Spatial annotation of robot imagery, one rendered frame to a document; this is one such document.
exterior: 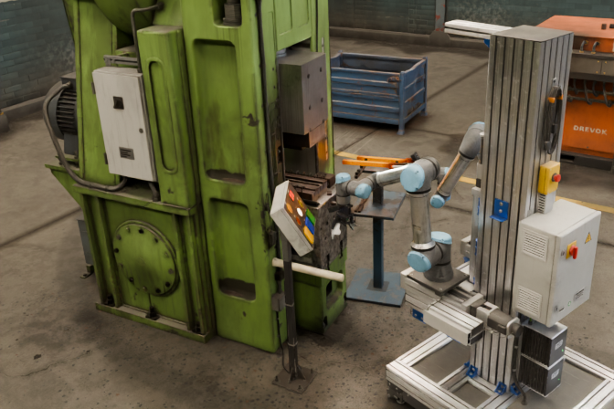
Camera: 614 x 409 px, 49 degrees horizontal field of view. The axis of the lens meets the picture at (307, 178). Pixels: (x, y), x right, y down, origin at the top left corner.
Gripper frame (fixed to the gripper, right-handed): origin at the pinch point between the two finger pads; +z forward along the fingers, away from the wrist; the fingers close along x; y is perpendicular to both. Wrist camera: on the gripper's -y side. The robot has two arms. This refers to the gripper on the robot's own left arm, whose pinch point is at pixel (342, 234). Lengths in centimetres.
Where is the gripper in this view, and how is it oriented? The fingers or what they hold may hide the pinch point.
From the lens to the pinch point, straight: 362.8
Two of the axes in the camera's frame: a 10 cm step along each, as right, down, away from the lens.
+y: 6.4, 2.8, -7.1
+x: 7.7, -2.9, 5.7
